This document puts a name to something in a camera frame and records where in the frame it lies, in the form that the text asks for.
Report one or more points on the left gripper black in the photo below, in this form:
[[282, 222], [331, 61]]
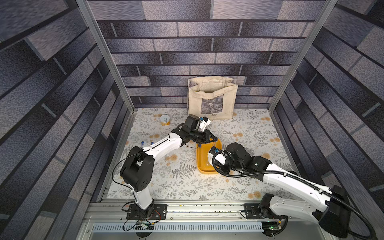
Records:
[[206, 137]]

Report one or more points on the yellow plastic tray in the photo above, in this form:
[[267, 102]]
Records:
[[203, 163]]

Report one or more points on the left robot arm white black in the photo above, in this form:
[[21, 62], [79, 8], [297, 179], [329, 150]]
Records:
[[138, 167]]

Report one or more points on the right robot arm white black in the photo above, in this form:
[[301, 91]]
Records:
[[315, 205]]

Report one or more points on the beige canvas tote bag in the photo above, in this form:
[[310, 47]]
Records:
[[212, 97]]

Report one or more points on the right controller board green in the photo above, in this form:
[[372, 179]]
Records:
[[271, 229]]

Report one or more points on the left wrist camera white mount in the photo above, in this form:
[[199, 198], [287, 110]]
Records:
[[204, 123]]

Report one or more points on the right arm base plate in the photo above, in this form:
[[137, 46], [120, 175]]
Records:
[[253, 211]]

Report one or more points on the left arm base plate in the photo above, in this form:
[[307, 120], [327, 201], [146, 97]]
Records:
[[133, 212]]

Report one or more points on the left controller board with wires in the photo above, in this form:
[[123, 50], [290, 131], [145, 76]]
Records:
[[143, 224]]

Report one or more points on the aluminium mounting rail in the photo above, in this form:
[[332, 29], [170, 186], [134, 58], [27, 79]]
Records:
[[185, 220]]

